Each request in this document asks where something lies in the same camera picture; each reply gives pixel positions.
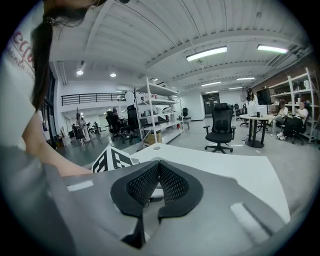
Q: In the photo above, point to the black office chair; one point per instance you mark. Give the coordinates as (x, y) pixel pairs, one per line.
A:
(113, 125)
(220, 125)
(132, 122)

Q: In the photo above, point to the person's left forearm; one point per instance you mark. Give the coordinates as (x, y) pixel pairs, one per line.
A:
(50, 155)

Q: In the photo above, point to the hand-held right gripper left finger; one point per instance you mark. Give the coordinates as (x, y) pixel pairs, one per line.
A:
(100, 200)

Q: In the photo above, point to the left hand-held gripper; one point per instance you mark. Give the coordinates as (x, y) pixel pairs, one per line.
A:
(110, 160)

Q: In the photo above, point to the black wall screen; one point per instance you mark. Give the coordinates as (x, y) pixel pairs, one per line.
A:
(263, 96)

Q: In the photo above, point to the person's white printed shirt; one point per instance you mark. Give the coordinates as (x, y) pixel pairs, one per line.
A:
(15, 87)

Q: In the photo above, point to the cardboard box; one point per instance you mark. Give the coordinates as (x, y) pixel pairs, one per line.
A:
(153, 138)

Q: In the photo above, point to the round ceiling light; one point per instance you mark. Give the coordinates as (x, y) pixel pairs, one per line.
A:
(79, 72)
(113, 74)

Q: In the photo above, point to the black balcony railing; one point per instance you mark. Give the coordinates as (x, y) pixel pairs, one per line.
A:
(92, 98)

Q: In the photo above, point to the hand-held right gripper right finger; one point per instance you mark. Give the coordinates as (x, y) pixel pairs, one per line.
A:
(205, 220)

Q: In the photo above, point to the long ceiling light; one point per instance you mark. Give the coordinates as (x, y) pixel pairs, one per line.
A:
(272, 48)
(206, 53)
(245, 78)
(211, 84)

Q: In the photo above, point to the white rectangular table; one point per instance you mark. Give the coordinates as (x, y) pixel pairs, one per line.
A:
(225, 165)

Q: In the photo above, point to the white shelving unit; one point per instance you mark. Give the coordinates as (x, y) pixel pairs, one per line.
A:
(297, 100)
(160, 112)

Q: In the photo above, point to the round table with black legs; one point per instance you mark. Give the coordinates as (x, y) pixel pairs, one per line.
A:
(255, 120)

